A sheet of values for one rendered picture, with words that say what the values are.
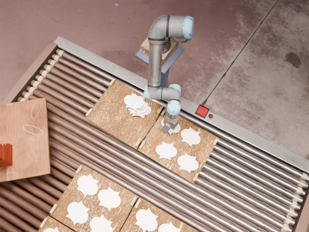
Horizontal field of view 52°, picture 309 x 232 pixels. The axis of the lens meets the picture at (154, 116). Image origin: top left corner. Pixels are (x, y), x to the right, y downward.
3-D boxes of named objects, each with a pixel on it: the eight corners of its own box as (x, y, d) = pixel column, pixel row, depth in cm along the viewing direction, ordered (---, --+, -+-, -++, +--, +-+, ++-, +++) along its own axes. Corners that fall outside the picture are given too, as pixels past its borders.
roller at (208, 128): (60, 50, 237) (58, 47, 232) (308, 176, 204) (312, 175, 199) (56, 55, 235) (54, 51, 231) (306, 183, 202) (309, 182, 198)
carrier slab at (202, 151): (165, 108, 215) (165, 107, 214) (218, 138, 208) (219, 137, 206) (137, 150, 204) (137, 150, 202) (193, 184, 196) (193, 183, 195)
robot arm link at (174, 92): (163, 82, 187) (161, 99, 183) (182, 83, 186) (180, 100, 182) (163, 88, 194) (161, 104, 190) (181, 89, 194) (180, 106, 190)
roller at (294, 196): (48, 66, 232) (46, 62, 227) (300, 197, 199) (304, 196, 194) (44, 71, 230) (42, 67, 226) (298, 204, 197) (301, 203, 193)
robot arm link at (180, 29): (169, 24, 220) (167, 13, 166) (191, 26, 219) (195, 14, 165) (168, 42, 222) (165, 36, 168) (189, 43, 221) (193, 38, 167)
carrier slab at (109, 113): (115, 79, 223) (114, 78, 222) (164, 108, 215) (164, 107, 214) (85, 118, 212) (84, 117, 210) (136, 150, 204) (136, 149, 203)
